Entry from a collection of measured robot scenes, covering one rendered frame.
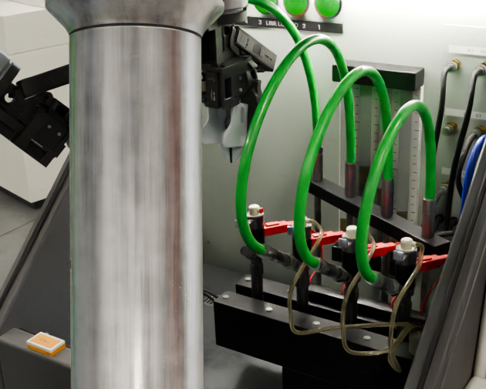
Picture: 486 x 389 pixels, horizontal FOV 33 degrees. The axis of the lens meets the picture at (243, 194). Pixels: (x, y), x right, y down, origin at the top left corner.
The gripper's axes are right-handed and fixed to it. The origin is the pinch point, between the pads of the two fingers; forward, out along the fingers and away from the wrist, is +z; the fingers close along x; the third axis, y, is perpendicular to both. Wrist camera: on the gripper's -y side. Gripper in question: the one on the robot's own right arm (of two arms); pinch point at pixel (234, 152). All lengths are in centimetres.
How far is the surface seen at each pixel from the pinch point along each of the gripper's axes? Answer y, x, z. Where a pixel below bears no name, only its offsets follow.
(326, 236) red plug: -6.9, 10.7, 13.5
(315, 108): -23.5, 0.1, 0.1
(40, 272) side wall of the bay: 10.8, -31.1, 21.7
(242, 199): 11.3, 8.5, 1.2
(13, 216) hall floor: -156, -240, 123
